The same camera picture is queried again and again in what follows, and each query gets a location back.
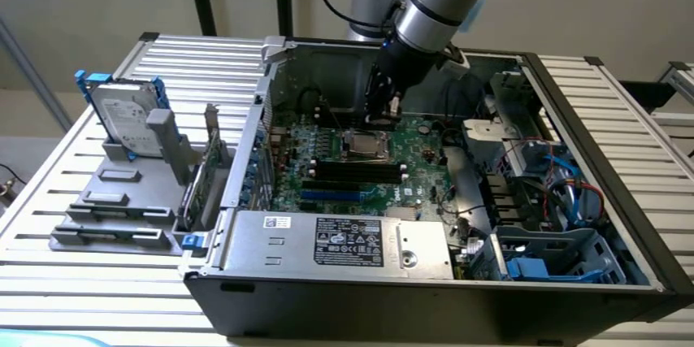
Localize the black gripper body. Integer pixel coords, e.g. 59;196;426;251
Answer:
373;37;447;94

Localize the metal CPU socket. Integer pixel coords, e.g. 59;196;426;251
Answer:
338;127;395;163

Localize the black RAM slot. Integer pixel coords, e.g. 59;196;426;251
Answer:
310;176;409;186
310;171;409;180
313;158;409;168
311;165;409;175

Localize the blue expansion slot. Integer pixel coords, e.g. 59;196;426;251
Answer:
299;189;363;202

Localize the black fan shroud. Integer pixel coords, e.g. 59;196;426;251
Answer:
297;46;382;128

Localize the green Dell motherboard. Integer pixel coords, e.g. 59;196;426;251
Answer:
263;114;479;243

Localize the silver optical drive cage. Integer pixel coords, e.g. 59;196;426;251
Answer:
461;71;565;180

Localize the silver power supply unit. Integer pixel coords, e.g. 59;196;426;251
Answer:
219;210;455;281

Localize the green graphics card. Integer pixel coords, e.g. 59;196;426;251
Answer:
176;103;229;231

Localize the grey disk bay cage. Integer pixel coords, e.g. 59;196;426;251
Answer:
477;223;632;285

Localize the black open PC case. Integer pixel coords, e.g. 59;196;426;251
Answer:
182;35;680;340

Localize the grey plastic parts rack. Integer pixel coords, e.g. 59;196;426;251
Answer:
48;108;235;258

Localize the teal plastic object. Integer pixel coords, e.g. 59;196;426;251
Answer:
0;327;100;347

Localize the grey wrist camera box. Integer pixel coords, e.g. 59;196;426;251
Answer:
435;49;471;80

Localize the blue SATA wire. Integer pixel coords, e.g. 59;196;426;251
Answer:
541;151;590;234

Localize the red wire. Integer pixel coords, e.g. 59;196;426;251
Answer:
501;139;606;228

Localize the silver hard disk blue bracket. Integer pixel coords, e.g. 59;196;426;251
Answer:
74;70;171;160

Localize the black cable with plug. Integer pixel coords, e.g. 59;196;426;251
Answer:
0;163;30;202

